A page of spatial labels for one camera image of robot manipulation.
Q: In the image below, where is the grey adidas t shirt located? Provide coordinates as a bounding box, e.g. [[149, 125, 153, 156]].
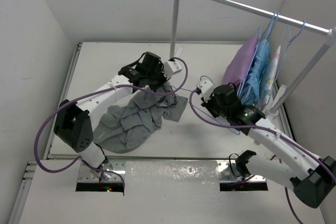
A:
[[93, 82, 188, 154]]

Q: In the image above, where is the light blue wire hanger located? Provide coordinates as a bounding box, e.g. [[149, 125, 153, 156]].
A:
[[196, 75, 229, 126]]

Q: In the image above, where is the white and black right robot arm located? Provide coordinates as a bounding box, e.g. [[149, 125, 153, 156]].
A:
[[196, 80, 335, 208]]

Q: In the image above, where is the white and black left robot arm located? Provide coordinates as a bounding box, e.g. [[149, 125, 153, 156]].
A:
[[54, 52, 172, 168]]

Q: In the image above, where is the blue hanger under purple garment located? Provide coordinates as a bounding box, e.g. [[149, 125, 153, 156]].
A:
[[231, 12, 279, 97]]

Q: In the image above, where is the blue hanger under patterned garment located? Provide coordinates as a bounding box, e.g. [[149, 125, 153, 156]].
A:
[[275, 25, 291, 81]]

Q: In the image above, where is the blue hanging garment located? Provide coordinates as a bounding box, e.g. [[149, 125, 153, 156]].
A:
[[240, 39, 270, 105]]

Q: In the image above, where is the purple hanging garment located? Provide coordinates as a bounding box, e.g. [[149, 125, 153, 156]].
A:
[[222, 35, 259, 86]]

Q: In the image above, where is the white patterned hanging garment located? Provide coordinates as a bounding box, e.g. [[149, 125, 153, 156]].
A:
[[258, 46, 281, 108]]

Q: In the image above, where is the white metal clothes rack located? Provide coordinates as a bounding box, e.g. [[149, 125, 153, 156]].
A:
[[169, 0, 335, 116]]

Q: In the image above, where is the white front cover panel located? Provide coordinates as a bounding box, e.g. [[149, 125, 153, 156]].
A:
[[19, 159, 326, 224]]

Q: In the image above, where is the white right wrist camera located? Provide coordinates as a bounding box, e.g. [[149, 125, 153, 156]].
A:
[[196, 79, 215, 102]]

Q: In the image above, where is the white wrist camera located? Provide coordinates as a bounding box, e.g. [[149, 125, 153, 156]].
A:
[[196, 79, 215, 102], [163, 60, 183, 79]]

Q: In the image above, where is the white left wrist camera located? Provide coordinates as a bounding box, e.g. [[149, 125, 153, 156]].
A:
[[163, 60, 183, 79]]

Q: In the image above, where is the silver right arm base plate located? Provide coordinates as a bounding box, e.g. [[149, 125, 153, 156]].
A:
[[217, 159, 266, 183]]

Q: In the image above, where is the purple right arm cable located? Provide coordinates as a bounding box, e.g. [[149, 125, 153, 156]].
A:
[[189, 90, 334, 224]]

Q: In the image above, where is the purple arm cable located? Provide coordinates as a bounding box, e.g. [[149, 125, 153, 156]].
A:
[[34, 56, 188, 193], [189, 90, 334, 224]]

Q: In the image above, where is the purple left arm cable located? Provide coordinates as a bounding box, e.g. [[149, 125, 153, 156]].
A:
[[34, 56, 188, 193]]

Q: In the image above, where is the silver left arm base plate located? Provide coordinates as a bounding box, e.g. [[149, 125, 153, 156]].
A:
[[77, 161, 126, 183]]

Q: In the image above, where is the blue empty wire hanger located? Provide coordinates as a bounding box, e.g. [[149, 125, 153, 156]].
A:
[[275, 20, 306, 81]]

